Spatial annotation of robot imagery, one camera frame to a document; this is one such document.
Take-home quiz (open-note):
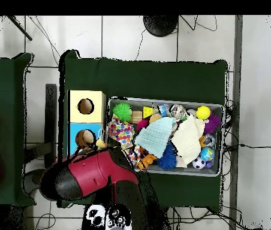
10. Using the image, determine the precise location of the polka dot cloth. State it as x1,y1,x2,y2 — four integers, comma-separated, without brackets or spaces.
108,119,136,149

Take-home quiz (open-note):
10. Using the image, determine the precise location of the wooden box with three holes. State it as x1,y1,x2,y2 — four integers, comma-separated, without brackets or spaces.
67,89,107,156

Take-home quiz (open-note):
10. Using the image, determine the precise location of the green spiky ball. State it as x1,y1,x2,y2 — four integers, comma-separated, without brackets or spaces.
112,102,133,123

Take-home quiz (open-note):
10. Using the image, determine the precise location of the light teal waffle cloth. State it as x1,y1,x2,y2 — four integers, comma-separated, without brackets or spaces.
134,116,174,159

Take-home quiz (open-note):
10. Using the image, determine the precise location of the white colourful print cloth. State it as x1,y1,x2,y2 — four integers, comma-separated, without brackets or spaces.
125,146,143,166

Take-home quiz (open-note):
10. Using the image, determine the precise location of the orange toy block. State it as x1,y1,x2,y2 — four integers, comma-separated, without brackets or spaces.
137,153,158,170

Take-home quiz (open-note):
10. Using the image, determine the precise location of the blue spiky ball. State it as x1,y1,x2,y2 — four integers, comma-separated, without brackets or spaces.
157,143,179,171

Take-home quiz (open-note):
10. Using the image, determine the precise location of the cream waffle cloth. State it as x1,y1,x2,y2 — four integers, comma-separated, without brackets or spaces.
171,116,206,166

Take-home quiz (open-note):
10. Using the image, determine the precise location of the large yellow ball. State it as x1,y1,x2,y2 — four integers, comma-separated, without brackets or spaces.
195,105,210,120

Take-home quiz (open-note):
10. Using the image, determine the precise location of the blue globe ball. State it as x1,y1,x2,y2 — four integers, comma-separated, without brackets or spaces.
200,147,215,162

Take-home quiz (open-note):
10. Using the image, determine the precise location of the purple spiky ball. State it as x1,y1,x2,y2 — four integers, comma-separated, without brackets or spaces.
203,112,222,135

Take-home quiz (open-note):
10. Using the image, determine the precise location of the black panel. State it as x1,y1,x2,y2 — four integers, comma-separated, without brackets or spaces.
44,83,59,166

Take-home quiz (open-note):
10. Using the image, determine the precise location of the black round base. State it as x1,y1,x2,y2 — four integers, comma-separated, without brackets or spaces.
143,15,179,38

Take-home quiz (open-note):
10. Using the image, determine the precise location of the dark green side tablecloth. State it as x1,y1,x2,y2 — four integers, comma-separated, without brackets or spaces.
0,52,35,207

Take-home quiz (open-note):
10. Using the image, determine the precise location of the black rod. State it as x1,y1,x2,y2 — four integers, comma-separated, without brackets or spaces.
7,15,33,41

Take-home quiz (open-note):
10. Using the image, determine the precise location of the clear wire mesh bin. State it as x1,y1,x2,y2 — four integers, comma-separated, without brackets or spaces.
104,98,225,178

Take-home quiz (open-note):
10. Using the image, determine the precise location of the long black floor cable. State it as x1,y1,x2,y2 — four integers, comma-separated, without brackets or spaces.
238,142,271,149

